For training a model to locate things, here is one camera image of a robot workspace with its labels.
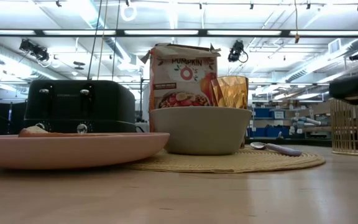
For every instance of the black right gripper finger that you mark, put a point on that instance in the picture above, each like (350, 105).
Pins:
(356, 90)

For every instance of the amber faceted glass tumbler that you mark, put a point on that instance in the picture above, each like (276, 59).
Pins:
(230, 91)

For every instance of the grey ceramic bowl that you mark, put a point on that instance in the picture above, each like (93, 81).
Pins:
(200, 130)

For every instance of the pumpkin cereal box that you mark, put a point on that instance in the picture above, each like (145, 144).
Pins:
(182, 71)

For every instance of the pink round plate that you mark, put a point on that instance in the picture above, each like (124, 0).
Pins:
(73, 152)

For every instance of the toasted bagel half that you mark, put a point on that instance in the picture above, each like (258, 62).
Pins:
(34, 132)

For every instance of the grey metal shelf rack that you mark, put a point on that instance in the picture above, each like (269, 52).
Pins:
(273, 123)

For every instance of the blue storage bin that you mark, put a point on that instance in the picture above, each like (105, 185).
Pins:
(269, 132)
(262, 112)

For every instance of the round woven beige placemat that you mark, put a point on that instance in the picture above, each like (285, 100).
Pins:
(228, 163)

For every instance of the black four-slot toaster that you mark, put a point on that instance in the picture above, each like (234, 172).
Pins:
(104, 102)

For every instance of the black ceiling spotlight cluster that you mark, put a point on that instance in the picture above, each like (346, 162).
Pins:
(37, 51)

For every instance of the black aluminium table frame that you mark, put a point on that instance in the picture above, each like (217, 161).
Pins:
(291, 141)

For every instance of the black hanging ceiling camera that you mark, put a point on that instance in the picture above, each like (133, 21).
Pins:
(236, 51)

